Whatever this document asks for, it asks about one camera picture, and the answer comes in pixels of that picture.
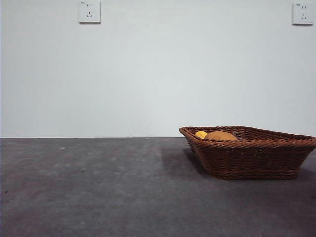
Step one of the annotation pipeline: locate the brown potato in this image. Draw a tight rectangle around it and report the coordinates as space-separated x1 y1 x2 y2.
203 130 238 142

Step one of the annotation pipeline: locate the brown wicker basket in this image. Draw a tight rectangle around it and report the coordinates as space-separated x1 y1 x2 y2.
179 125 316 180

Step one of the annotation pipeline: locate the white wall socket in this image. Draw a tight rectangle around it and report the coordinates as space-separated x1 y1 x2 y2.
79 0 101 24
292 2 315 25

